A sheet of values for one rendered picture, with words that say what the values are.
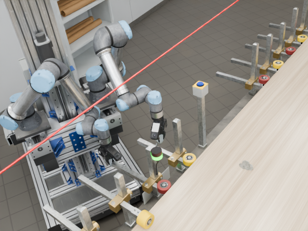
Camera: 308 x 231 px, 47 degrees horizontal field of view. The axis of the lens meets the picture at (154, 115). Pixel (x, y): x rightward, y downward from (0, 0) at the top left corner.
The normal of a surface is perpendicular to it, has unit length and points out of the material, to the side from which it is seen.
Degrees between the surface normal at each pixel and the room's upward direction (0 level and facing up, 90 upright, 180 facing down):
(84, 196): 0
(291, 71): 0
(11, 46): 90
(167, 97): 0
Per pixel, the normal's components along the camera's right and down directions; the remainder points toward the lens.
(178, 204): -0.11, -0.78
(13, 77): 0.83, 0.27
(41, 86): -0.07, 0.55
